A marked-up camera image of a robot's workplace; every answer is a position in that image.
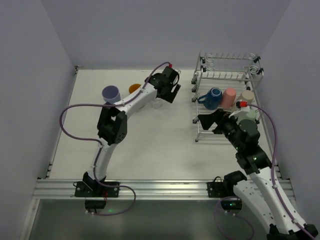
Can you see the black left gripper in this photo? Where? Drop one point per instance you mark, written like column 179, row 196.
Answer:
column 172, row 92

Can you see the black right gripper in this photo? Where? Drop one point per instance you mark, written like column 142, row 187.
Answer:
column 218, row 123

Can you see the clear glass tumbler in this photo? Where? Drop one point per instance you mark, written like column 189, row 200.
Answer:
column 157, row 103

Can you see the light green plastic cup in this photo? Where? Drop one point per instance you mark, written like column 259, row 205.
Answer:
column 251, row 115

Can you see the beige plastic cup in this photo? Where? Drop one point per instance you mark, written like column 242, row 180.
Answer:
column 246, row 96

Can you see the lavender plastic cup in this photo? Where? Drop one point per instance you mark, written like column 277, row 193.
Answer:
column 110, row 91

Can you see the light blue plastic cup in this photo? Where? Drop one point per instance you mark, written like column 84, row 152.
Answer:
column 114, row 99

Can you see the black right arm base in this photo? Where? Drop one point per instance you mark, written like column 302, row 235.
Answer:
column 223, row 187

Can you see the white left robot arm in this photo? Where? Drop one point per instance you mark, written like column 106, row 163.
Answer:
column 112, row 125

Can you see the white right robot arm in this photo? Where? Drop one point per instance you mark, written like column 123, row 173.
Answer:
column 256, row 184

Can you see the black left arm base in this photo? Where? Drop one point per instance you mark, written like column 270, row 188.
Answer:
column 88, row 187

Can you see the silver metal dish rack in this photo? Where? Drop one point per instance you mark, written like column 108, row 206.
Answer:
column 239, row 71

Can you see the dark blue ceramic mug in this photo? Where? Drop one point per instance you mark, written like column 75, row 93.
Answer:
column 211, row 100

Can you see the pink plastic cup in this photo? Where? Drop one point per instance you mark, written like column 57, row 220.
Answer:
column 228, row 98

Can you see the right black controller box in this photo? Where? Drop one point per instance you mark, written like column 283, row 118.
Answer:
column 232, row 204

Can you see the black controller box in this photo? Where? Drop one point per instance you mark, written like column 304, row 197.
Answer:
column 94, row 205
column 232, row 204

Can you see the left black controller box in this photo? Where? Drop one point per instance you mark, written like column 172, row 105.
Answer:
column 94, row 205

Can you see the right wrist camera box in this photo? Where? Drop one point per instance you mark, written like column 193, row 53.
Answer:
column 242, row 108

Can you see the aluminium mounting rail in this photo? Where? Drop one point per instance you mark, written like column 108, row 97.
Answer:
column 64, row 189

